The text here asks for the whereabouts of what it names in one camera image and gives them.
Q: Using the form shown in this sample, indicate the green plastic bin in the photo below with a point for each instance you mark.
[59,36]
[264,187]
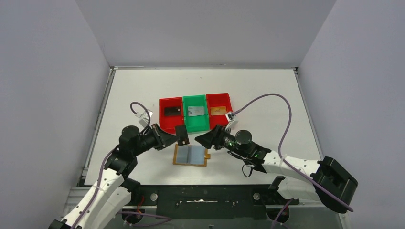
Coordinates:
[196,123]

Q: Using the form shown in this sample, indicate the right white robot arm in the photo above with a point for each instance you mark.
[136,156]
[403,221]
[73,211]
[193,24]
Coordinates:
[326,180]

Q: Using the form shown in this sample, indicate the silver card in bin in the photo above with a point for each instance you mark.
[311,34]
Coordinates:
[195,111]

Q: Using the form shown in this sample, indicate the red bin with black card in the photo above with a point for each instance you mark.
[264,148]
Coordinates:
[168,123]

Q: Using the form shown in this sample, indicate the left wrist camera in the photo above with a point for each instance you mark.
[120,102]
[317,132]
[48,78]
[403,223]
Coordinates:
[144,118]

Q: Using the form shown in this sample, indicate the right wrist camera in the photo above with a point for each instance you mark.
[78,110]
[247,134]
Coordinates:
[232,120]

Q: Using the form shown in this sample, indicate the aluminium frame rail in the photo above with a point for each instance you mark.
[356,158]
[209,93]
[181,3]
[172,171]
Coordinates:
[251,194]

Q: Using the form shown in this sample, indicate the yellow leather card holder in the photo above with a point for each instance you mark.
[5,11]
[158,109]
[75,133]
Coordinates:
[191,155]

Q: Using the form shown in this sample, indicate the red bin with gold card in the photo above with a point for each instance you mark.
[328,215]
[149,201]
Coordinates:
[219,105]

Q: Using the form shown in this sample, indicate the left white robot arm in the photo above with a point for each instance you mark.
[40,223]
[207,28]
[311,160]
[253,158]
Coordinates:
[113,188]

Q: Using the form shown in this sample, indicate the gold card in bin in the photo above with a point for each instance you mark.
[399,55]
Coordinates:
[218,110]

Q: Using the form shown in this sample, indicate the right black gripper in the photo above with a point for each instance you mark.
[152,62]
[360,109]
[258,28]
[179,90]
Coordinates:
[208,139]

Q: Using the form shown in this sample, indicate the black card in bin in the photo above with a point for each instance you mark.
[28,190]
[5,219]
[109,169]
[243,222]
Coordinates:
[171,111]

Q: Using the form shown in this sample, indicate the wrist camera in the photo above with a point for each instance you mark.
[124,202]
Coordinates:
[144,118]
[232,120]

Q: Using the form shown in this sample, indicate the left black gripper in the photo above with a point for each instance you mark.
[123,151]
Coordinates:
[158,135]

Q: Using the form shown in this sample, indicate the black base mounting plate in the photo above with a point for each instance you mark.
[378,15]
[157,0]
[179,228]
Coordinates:
[207,210]

